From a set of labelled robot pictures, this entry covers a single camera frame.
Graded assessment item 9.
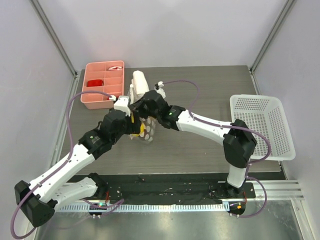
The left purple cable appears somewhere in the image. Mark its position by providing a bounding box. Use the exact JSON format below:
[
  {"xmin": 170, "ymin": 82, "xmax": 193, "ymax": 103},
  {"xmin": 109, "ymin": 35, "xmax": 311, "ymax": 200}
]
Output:
[{"xmin": 10, "ymin": 90, "xmax": 126, "ymax": 239}]

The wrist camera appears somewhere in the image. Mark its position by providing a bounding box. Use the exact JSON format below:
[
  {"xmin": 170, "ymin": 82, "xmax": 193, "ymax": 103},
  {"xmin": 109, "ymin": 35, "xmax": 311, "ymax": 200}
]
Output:
[
  {"xmin": 154, "ymin": 81, "xmax": 166, "ymax": 99},
  {"xmin": 113, "ymin": 95, "xmax": 131, "ymax": 117}
]

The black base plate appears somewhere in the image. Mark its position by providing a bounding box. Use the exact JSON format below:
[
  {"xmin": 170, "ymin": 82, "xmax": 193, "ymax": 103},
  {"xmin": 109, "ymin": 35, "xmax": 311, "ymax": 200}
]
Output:
[{"xmin": 93, "ymin": 173, "xmax": 256, "ymax": 206}]

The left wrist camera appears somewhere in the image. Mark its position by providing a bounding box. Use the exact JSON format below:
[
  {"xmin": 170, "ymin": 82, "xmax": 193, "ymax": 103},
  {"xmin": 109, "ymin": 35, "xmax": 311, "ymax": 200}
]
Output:
[{"xmin": 113, "ymin": 95, "xmax": 131, "ymax": 117}]

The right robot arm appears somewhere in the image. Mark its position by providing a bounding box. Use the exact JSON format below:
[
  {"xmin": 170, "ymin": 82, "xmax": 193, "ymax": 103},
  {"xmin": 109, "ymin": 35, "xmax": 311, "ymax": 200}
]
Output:
[{"xmin": 129, "ymin": 90, "xmax": 257, "ymax": 198}]

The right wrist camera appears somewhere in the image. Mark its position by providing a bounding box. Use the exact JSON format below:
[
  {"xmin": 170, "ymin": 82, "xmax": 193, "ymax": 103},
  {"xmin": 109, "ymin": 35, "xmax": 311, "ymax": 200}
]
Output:
[{"xmin": 154, "ymin": 81, "xmax": 166, "ymax": 99}]

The aluminium rail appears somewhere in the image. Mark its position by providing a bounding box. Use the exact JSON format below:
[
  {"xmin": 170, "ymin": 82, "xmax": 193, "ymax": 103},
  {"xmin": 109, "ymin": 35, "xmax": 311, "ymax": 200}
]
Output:
[{"xmin": 55, "ymin": 180, "xmax": 304, "ymax": 216}]

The rolled white towel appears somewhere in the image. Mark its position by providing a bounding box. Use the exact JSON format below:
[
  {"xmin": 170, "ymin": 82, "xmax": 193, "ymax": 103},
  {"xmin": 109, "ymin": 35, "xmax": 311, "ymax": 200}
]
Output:
[{"xmin": 129, "ymin": 70, "xmax": 150, "ymax": 103}]

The red white item in tray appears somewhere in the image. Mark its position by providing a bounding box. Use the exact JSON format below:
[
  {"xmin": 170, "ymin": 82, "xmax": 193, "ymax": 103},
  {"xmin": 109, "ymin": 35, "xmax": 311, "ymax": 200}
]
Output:
[{"xmin": 108, "ymin": 66, "xmax": 123, "ymax": 71}]

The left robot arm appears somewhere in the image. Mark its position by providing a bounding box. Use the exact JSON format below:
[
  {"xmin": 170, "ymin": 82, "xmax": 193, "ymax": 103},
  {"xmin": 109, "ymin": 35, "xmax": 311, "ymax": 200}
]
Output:
[{"xmin": 14, "ymin": 109, "xmax": 141, "ymax": 227}]

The pink compartment tray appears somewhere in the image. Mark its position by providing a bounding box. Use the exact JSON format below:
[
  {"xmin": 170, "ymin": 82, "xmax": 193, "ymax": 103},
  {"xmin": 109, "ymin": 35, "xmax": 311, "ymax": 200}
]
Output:
[{"xmin": 80, "ymin": 60, "xmax": 125, "ymax": 110}]

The polka dot zip top bag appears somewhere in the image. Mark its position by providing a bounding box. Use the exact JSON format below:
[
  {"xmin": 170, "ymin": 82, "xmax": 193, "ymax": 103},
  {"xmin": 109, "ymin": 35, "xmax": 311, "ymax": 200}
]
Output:
[{"xmin": 128, "ymin": 83, "xmax": 156, "ymax": 144}]

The white perforated basket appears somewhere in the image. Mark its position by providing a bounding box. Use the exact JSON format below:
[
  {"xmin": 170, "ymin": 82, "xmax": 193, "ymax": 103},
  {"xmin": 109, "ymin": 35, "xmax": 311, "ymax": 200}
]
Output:
[{"xmin": 229, "ymin": 94, "xmax": 296, "ymax": 161}]

